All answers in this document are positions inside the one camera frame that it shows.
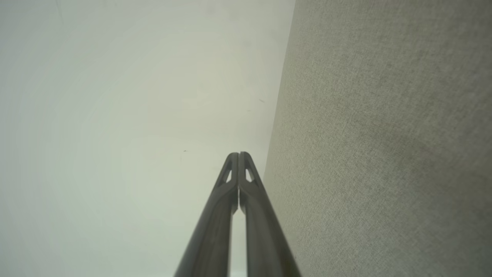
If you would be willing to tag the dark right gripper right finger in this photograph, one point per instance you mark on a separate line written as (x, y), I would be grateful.
(265, 238)

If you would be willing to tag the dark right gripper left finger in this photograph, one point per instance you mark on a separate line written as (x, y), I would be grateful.
(211, 238)

